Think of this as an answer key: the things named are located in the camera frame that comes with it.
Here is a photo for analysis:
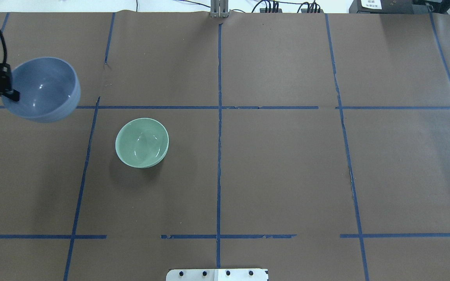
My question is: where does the blue bowl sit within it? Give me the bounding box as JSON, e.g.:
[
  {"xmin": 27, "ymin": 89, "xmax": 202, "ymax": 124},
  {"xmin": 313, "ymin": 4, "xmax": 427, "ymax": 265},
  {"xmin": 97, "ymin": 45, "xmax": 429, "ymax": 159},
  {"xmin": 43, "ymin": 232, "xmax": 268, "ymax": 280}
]
[{"xmin": 1, "ymin": 57, "xmax": 81, "ymax": 123}]

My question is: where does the green bowl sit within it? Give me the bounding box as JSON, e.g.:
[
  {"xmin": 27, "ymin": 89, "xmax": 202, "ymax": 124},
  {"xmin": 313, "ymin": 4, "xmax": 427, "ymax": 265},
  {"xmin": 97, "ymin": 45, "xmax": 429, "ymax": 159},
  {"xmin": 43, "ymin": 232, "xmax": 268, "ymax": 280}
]
[{"xmin": 115, "ymin": 117, "xmax": 170, "ymax": 169}]

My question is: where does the brown paper table cover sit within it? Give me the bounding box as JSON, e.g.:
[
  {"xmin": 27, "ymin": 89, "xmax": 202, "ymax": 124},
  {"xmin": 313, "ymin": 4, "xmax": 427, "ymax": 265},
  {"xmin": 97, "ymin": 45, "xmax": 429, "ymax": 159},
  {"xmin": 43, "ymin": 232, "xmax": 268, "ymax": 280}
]
[{"xmin": 0, "ymin": 11, "xmax": 450, "ymax": 281}]

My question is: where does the black device with label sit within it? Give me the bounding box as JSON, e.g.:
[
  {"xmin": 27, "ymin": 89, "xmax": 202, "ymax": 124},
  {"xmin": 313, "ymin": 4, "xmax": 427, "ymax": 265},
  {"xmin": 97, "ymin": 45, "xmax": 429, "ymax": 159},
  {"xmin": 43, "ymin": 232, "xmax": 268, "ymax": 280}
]
[{"xmin": 348, "ymin": 0, "xmax": 414, "ymax": 14}]

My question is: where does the aluminium frame post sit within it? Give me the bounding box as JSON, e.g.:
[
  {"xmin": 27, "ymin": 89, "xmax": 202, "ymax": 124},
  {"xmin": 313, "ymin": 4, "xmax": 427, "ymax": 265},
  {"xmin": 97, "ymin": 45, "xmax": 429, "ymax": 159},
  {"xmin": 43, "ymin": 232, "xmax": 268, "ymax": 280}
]
[{"xmin": 210, "ymin": 0, "xmax": 230, "ymax": 18}]

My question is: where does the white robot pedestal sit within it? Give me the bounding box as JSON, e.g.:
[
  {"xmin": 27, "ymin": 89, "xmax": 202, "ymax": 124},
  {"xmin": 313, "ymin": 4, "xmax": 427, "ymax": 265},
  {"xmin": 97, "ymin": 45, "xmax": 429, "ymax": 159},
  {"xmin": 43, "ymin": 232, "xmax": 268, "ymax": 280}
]
[{"xmin": 166, "ymin": 268, "xmax": 269, "ymax": 281}]

